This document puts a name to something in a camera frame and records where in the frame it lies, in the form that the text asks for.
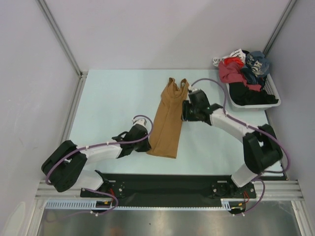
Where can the left aluminium frame post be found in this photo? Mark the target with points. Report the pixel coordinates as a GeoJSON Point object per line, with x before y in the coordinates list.
{"type": "Point", "coordinates": [48, 15]}

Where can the red garment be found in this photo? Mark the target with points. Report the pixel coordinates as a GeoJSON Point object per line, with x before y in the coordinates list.
{"type": "Point", "coordinates": [237, 60]}

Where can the white black printed garment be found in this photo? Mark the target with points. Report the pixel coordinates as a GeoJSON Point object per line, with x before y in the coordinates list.
{"type": "Point", "coordinates": [237, 53]}

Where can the tan ribbed tank top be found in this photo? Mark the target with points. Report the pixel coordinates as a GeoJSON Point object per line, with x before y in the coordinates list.
{"type": "Point", "coordinates": [164, 139]}

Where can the aluminium frame post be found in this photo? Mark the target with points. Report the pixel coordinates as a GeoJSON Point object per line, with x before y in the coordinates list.
{"type": "Point", "coordinates": [279, 26]}
{"type": "Point", "coordinates": [48, 15]}

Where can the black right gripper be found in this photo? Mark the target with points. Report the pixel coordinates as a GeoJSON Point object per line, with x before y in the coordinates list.
{"type": "Point", "coordinates": [185, 115]}

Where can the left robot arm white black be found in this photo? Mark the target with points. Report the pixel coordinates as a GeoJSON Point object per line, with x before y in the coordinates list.
{"type": "Point", "coordinates": [65, 167]}

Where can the grey plastic laundry basket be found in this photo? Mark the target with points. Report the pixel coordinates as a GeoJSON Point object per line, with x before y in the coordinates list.
{"type": "Point", "coordinates": [269, 87]}

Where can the pink garment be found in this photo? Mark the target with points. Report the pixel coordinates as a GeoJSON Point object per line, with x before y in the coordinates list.
{"type": "Point", "coordinates": [230, 73]}

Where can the left side aluminium rail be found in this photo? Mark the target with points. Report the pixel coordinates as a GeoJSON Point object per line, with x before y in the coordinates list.
{"type": "Point", "coordinates": [73, 106]}

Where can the front aluminium frame rail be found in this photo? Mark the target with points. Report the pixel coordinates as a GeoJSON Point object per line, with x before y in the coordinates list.
{"type": "Point", "coordinates": [276, 190]}

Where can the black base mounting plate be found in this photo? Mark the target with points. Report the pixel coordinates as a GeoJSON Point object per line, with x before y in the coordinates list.
{"type": "Point", "coordinates": [176, 190]}

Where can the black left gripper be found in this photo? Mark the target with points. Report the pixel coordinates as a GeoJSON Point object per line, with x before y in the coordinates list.
{"type": "Point", "coordinates": [146, 147]}

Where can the right aluminium frame post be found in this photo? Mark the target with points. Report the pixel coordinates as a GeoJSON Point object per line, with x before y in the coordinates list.
{"type": "Point", "coordinates": [279, 26]}

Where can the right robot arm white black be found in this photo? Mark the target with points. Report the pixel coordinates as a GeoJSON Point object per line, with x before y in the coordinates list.
{"type": "Point", "coordinates": [260, 147]}

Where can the blue printed garment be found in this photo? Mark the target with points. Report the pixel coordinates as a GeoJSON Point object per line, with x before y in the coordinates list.
{"type": "Point", "coordinates": [256, 68]}

